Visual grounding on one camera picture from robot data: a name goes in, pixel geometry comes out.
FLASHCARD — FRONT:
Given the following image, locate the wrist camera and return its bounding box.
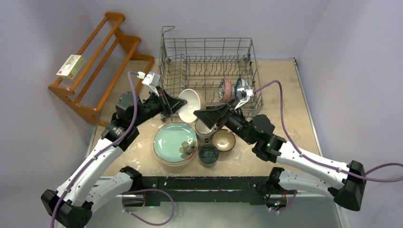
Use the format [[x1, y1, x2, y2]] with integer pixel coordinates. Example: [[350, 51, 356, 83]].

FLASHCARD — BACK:
[[235, 86, 254, 110], [137, 71, 161, 96]]

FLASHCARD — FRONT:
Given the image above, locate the tan brown-rimmed bowl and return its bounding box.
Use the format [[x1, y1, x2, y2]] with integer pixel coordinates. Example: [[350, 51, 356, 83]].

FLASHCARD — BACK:
[[211, 129, 236, 152]]

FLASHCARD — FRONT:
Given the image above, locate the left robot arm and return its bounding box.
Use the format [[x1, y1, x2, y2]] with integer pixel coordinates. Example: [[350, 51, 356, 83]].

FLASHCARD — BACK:
[[41, 87, 187, 228]]

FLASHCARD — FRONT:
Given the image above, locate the dark green mug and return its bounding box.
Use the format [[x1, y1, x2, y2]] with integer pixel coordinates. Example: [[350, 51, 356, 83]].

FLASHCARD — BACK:
[[198, 139, 219, 168]]

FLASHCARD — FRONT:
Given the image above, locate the white ribbed mug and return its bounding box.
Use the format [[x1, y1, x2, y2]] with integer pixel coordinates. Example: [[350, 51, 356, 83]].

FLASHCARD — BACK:
[[195, 119, 215, 143]]

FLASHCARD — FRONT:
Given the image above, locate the blue white pattern bowl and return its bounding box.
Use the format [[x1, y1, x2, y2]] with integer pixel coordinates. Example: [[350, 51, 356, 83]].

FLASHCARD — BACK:
[[234, 78, 249, 99]]

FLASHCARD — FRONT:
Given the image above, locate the wooden shelf rack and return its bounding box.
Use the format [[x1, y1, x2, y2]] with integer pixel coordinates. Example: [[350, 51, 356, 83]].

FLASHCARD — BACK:
[[48, 12, 155, 127]]

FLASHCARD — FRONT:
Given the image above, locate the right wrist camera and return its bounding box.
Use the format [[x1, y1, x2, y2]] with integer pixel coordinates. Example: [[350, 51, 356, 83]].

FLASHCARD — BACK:
[[235, 86, 254, 110]]

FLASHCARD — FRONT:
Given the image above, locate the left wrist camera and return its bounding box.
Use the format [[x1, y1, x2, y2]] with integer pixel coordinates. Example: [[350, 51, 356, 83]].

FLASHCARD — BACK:
[[137, 71, 161, 96]]

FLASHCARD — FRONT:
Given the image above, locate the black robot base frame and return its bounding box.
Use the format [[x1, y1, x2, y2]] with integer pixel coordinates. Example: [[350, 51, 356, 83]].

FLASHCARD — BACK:
[[120, 166, 295, 208]]

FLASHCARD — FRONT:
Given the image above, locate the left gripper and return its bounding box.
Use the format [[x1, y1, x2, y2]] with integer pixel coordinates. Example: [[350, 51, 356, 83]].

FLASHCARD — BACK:
[[132, 86, 187, 127]]

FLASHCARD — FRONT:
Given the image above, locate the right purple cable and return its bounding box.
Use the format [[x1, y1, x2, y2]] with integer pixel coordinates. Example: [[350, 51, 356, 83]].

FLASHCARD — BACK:
[[251, 79, 403, 183]]

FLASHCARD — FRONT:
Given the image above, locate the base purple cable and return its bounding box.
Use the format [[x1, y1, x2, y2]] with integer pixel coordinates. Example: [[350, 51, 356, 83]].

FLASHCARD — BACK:
[[122, 189, 175, 227]]

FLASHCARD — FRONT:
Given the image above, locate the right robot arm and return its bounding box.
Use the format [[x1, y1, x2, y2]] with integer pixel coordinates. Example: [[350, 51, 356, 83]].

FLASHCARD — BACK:
[[193, 100, 366, 211]]

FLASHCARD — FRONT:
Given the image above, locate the teal floral plate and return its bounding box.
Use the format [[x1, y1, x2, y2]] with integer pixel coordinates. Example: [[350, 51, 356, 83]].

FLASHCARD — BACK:
[[153, 123, 197, 164]]

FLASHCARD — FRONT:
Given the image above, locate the small cardboard box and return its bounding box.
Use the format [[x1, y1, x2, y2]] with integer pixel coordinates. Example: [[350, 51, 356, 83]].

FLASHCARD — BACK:
[[56, 55, 85, 81]]

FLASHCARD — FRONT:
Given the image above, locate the brown floral pattern bowl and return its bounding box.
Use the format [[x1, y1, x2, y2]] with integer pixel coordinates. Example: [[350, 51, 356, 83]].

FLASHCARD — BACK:
[[219, 79, 233, 102]]

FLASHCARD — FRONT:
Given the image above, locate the grey wire dish rack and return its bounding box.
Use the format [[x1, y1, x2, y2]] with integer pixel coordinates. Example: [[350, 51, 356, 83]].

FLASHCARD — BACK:
[[159, 26, 260, 106]]

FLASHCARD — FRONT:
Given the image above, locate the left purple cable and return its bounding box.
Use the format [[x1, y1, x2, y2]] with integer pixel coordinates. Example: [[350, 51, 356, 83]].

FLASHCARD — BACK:
[[50, 71, 145, 228]]

